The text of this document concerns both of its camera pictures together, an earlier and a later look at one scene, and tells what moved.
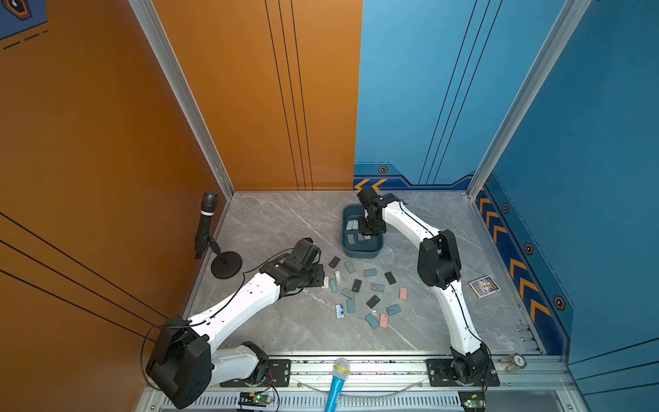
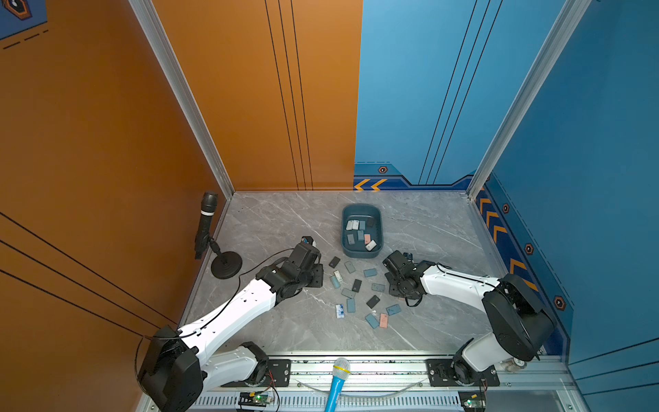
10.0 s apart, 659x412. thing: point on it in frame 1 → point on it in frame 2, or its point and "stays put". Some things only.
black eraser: (357, 285) stays put
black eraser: (335, 262) stays put
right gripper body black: (368, 227) → (397, 290)
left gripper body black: (314, 276) stays put
